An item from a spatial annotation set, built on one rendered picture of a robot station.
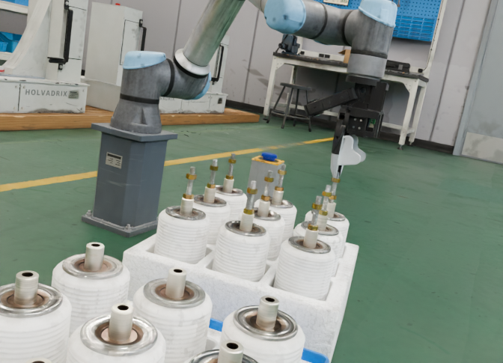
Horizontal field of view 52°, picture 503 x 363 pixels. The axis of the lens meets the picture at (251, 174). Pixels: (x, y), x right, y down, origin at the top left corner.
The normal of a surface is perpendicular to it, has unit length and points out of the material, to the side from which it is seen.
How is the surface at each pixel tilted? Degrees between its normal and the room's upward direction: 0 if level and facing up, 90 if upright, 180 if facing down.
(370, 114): 90
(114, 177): 90
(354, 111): 90
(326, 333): 90
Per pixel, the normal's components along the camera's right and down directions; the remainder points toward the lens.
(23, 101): 0.88, 0.24
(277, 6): -0.77, 0.00
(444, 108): -0.44, 0.11
